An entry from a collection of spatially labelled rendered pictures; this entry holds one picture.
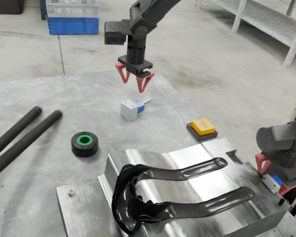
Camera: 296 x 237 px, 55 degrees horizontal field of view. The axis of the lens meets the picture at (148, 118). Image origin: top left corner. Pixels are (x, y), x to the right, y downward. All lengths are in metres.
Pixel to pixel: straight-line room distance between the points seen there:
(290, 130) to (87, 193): 0.49
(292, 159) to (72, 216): 0.53
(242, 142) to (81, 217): 1.87
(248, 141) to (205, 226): 1.82
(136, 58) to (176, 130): 0.29
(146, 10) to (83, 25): 3.02
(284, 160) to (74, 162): 0.56
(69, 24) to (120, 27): 2.92
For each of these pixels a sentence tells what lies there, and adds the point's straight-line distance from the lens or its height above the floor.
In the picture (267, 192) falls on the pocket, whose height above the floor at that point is 0.87.
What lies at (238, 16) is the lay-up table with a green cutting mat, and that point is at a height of 0.25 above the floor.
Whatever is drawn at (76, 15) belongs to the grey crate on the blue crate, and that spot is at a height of 0.24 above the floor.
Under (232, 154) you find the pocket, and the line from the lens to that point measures 0.87.
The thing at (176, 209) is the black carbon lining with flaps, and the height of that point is 0.91.
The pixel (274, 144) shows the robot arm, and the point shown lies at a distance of 0.70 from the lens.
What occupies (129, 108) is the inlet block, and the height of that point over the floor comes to 0.85.
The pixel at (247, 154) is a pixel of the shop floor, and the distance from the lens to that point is 2.31.
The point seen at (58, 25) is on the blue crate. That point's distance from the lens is 3.76.
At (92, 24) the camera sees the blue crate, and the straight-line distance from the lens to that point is 3.79.
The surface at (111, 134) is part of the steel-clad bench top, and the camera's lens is 0.95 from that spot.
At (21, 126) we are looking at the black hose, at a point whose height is 0.85.
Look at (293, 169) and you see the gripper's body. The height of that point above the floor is 0.94.
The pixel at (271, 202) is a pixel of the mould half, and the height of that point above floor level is 0.89.
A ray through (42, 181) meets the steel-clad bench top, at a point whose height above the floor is 0.80.
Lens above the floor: 1.42
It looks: 37 degrees down
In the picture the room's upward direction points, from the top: 9 degrees clockwise
